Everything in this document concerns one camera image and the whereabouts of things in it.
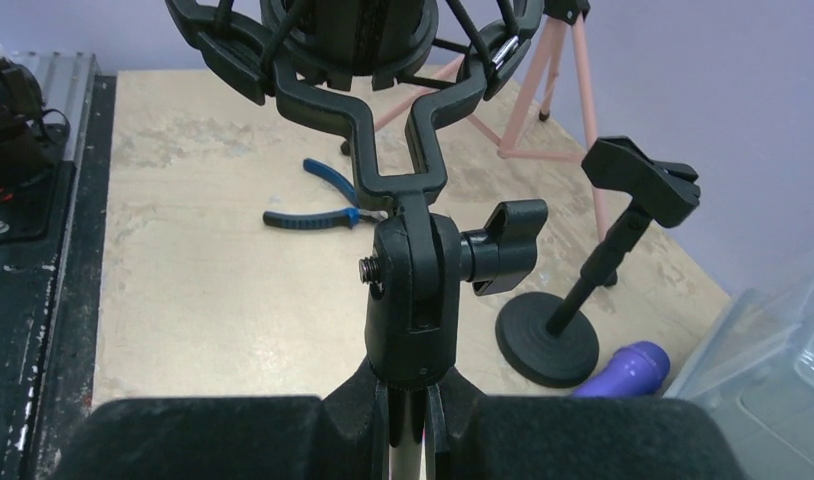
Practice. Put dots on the translucent plastic storage box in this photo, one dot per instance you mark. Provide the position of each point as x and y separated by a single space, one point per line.
753 373

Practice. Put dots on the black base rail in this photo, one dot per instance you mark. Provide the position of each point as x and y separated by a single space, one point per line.
52 230

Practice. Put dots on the silver condenser microphone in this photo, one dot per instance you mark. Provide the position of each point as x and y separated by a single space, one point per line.
387 39

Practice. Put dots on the purple microphone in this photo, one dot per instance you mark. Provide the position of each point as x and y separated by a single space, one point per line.
635 370

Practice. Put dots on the black round-base mic stand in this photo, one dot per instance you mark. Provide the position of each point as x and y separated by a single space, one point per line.
546 338

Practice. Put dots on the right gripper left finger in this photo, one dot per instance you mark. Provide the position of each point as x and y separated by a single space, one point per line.
272 437

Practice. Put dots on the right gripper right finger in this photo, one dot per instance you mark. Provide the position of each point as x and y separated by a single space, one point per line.
473 435

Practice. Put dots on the black tripod mic stand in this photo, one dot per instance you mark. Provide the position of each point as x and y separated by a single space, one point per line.
419 258

